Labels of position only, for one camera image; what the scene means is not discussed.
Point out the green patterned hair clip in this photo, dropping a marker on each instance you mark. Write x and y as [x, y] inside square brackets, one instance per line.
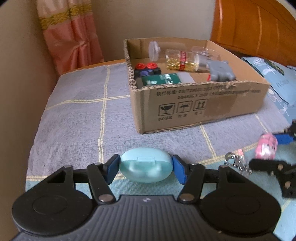
[274, 66]

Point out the pink orange curtain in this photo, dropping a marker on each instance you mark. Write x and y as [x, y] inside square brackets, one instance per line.
[70, 34]

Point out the wooden headboard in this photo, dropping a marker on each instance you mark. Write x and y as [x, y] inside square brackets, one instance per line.
[256, 28]

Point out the checked blanket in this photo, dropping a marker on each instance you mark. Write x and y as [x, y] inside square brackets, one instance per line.
[88, 119]

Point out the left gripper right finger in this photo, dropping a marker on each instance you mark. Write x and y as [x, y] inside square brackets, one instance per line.
[191, 176]

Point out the clear jar happy label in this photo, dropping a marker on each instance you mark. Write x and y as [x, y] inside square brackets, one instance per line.
[157, 50]

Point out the green medical bottle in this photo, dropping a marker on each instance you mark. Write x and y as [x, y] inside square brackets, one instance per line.
[172, 78]

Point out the clear jar red label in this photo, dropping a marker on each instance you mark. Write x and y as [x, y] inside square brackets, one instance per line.
[209, 53]

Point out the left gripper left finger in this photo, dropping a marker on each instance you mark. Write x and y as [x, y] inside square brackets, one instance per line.
[100, 176]

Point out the black toy car red wheels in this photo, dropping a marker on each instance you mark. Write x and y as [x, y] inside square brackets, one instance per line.
[142, 69]

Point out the grey elephant toy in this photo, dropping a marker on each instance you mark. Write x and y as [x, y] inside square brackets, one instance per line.
[220, 71]

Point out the blue floral pillow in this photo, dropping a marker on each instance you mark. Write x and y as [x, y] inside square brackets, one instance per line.
[282, 87]

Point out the golden capsule bottle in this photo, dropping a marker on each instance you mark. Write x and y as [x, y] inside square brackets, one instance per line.
[190, 61]

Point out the pink keychain charm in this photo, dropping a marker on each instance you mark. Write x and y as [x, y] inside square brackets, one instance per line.
[265, 150]

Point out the mint earbud case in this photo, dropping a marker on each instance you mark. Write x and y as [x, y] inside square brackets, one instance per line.
[146, 165]

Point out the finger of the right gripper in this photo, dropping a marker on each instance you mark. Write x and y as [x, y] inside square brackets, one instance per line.
[285, 138]
[276, 166]

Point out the open cardboard box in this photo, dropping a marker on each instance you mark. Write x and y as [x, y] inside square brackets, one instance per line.
[170, 107]

